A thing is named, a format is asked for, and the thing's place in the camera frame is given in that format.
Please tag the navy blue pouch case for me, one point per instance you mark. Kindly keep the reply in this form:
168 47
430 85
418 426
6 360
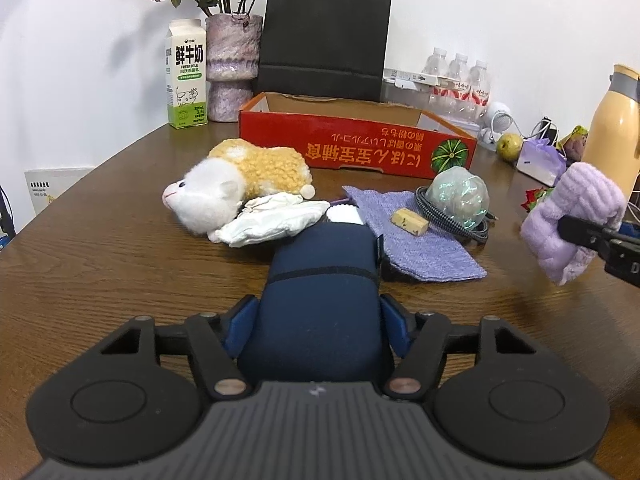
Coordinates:
319 318

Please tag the right clear water bottle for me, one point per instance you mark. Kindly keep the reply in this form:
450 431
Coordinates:
479 82

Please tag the purple knitted drawstring bag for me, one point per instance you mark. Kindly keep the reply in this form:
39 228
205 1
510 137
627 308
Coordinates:
435 256

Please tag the clear plastic food container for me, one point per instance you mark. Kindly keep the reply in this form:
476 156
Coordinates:
406 92

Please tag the white green milk carton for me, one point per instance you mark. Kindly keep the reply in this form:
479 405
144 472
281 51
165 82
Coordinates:
185 71

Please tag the left clear water bottle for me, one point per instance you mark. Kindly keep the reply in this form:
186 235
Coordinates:
436 65

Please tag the purple white gift bag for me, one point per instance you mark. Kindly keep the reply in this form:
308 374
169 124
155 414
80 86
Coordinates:
540 160

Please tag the colourful snack packet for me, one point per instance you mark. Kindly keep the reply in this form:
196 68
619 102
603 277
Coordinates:
572 147

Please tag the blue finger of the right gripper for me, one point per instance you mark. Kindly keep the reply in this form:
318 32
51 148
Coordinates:
586 234

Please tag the lilac fluffy towel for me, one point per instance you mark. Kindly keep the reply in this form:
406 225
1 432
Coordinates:
582 192

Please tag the iridescent clear plastic ball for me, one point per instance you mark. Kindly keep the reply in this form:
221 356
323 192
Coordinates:
460 196

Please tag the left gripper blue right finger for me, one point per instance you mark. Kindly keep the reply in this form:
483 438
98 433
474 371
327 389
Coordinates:
419 340

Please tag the clear water bottle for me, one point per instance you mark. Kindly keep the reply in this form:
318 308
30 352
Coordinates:
459 87
436 65
479 82

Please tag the middle clear water bottle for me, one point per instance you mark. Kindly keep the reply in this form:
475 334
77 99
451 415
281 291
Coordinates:
459 87

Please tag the red cardboard pumpkin box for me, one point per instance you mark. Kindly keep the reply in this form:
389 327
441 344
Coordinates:
346 134

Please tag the flat white carton box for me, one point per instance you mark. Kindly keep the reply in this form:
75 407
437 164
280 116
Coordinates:
402 79

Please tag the yellow thermos jug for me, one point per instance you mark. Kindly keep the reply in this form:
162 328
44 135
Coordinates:
613 140

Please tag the white board on floor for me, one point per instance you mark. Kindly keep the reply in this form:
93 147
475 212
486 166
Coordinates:
45 185

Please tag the white cloth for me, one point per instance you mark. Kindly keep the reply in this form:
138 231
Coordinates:
270 218

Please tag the small white desk fan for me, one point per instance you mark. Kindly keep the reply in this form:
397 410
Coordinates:
494 121

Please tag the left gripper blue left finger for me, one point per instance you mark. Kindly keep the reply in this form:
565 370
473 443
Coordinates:
215 341

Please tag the yellow green apple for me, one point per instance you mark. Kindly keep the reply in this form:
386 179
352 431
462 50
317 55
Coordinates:
509 147

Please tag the yellow white plush toy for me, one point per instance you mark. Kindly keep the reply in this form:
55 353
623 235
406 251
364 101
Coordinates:
211 194

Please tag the small beige soap block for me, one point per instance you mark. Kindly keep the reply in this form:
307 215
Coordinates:
409 221

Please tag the black paper shopping bag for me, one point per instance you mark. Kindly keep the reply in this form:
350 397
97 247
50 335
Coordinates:
328 48

